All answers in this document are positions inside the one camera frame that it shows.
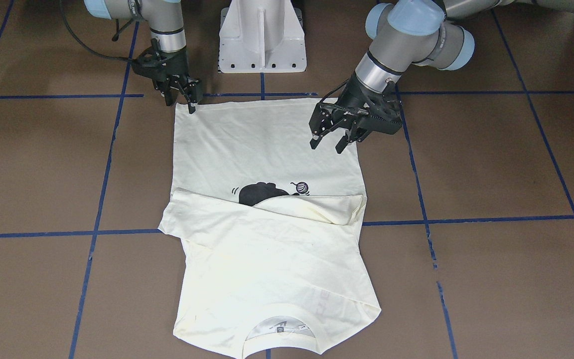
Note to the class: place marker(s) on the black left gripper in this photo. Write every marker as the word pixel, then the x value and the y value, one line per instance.
pixel 352 98

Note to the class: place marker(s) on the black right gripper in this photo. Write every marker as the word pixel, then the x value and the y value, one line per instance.
pixel 177 66

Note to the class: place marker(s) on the cream long-sleeve cat shirt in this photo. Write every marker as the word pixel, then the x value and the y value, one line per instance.
pixel 270 230

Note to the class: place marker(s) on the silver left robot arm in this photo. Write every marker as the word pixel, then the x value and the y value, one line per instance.
pixel 404 33

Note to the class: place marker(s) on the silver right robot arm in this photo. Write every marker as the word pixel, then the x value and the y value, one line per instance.
pixel 164 18

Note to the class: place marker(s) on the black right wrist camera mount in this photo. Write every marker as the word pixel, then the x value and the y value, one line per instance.
pixel 151 62

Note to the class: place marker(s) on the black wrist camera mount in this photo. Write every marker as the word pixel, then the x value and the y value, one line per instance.
pixel 384 112
pixel 151 62

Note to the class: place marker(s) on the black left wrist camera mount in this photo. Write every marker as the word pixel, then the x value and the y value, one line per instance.
pixel 384 112

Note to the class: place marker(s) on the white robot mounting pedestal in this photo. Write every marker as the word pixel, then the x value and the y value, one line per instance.
pixel 261 36

